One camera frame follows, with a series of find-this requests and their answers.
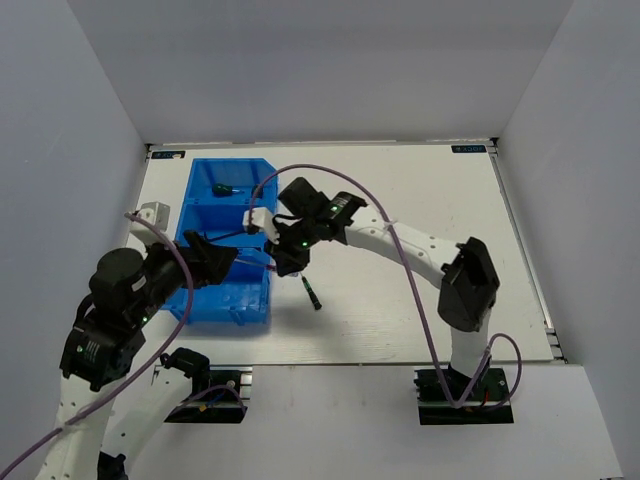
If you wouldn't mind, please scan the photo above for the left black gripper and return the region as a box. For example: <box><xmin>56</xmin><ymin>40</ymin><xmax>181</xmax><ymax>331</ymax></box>
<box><xmin>131</xmin><ymin>227</ymin><xmax>239</xmax><ymax>324</ymax></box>

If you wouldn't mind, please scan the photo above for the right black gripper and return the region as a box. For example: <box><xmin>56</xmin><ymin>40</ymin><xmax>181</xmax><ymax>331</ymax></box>
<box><xmin>264</xmin><ymin>216</ymin><xmax>320</xmax><ymax>278</ymax></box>

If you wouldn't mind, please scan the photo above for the small brown hex key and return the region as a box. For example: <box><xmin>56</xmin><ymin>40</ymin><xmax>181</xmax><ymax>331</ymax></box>
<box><xmin>201</xmin><ymin>230</ymin><xmax>247</xmax><ymax>243</ymax></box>

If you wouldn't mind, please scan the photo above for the black green precision screwdriver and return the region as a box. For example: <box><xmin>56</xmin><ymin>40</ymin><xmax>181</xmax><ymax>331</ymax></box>
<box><xmin>301</xmin><ymin>275</ymin><xmax>322</xmax><ymax>311</ymax></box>

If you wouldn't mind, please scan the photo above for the green stubby screwdriver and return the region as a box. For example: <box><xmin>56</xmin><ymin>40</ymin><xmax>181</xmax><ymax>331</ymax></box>
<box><xmin>212</xmin><ymin>183</ymin><xmax>241</xmax><ymax>197</ymax></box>

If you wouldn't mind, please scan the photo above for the blue handled screwdriver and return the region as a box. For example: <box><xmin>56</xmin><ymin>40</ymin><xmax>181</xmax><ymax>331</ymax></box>
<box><xmin>234</xmin><ymin>257</ymin><xmax>277</xmax><ymax>272</ymax></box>

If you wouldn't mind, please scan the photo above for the stubby screwdriver orange cap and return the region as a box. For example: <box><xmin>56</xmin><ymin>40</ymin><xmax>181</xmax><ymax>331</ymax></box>
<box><xmin>251</xmin><ymin>184</ymin><xmax>265</xmax><ymax>198</ymax></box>

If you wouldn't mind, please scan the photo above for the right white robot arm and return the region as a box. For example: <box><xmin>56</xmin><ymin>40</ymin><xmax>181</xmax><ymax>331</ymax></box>
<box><xmin>244</xmin><ymin>177</ymin><xmax>500</xmax><ymax>399</ymax></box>

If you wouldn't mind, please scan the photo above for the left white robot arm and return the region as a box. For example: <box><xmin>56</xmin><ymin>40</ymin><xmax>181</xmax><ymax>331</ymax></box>
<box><xmin>38</xmin><ymin>231</ymin><xmax>238</xmax><ymax>479</ymax></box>

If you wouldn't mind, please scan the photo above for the blue plastic bin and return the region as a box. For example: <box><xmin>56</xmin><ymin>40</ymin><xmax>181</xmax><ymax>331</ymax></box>
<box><xmin>175</xmin><ymin>158</ymin><xmax>275</xmax><ymax>325</ymax></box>

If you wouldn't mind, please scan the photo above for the left corner label sticker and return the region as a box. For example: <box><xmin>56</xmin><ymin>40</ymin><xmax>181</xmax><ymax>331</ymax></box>
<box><xmin>151</xmin><ymin>150</ymin><xmax>186</xmax><ymax>160</ymax></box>

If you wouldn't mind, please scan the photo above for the corner label sticker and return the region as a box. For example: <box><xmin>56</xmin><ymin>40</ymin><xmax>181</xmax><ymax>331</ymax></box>
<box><xmin>451</xmin><ymin>144</ymin><xmax>487</xmax><ymax>154</ymax></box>
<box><xmin>151</xmin><ymin>150</ymin><xmax>186</xmax><ymax>160</ymax></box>

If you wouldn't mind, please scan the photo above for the right corner label sticker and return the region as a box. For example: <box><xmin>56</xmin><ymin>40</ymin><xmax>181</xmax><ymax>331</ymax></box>
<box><xmin>451</xmin><ymin>144</ymin><xmax>487</xmax><ymax>154</ymax></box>

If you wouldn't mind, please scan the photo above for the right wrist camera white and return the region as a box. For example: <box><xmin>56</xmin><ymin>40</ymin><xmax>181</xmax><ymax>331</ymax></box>
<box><xmin>242</xmin><ymin>207</ymin><xmax>280</xmax><ymax>244</ymax></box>

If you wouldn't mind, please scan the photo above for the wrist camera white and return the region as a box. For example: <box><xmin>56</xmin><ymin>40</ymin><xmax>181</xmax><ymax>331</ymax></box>
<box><xmin>242</xmin><ymin>207</ymin><xmax>280</xmax><ymax>244</ymax></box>
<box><xmin>125</xmin><ymin>201</ymin><xmax>170</xmax><ymax>245</ymax></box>

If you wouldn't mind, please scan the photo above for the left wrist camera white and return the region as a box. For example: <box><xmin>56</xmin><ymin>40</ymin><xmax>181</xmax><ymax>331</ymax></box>
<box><xmin>125</xmin><ymin>201</ymin><xmax>170</xmax><ymax>245</ymax></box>

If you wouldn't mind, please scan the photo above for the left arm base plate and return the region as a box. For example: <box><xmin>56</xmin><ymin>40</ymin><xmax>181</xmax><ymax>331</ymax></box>
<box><xmin>165</xmin><ymin>366</ymin><xmax>253</xmax><ymax>425</ymax></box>

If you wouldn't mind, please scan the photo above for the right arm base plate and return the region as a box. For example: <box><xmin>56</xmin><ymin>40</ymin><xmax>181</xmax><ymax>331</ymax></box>
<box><xmin>414</xmin><ymin>367</ymin><xmax>514</xmax><ymax>426</ymax></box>

